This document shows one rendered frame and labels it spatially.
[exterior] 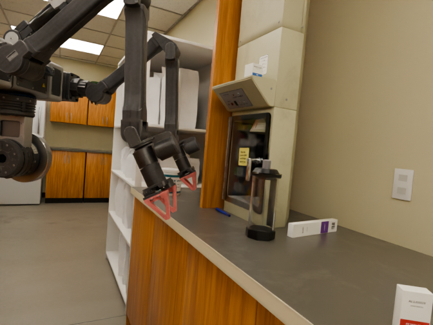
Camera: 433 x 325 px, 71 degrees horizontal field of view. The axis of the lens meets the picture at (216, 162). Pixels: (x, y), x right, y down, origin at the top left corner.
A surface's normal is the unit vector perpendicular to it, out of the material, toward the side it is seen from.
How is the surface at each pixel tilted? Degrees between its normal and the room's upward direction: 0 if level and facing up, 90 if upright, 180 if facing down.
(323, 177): 90
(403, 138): 90
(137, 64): 90
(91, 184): 90
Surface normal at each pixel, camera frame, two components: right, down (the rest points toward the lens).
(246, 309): -0.89, -0.05
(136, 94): 0.00, 0.00
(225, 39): 0.46, 0.08
